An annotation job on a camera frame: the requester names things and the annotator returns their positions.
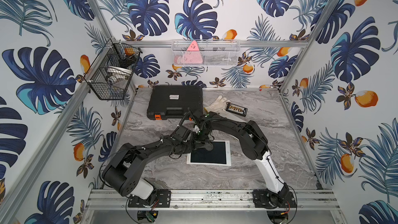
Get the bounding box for pink triangular paper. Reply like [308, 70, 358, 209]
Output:
[181, 40, 203, 65]

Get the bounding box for white knit work glove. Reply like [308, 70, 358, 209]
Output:
[204, 95, 230, 114]

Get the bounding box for grey blue wiping cloth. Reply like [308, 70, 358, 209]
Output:
[193, 142, 214, 151]

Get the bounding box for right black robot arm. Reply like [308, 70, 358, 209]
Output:
[190, 112, 290, 209]

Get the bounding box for silver object in basket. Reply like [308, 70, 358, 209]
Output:
[105, 66, 132, 86]

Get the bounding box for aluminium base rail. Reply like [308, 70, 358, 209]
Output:
[86, 189, 341, 212]

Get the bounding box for black wire basket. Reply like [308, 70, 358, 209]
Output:
[85, 39, 142, 101]

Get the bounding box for black plastic tool case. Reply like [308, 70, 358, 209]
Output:
[147, 85, 203, 120]

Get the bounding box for white drawing tablet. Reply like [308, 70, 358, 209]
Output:
[187, 141, 232, 167]

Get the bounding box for clear mesh wall shelf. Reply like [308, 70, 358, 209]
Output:
[171, 39, 240, 66]

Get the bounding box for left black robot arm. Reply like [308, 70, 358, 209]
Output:
[102, 112, 197, 206]

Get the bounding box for black screwdriver bit box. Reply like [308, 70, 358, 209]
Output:
[226, 102, 248, 117]

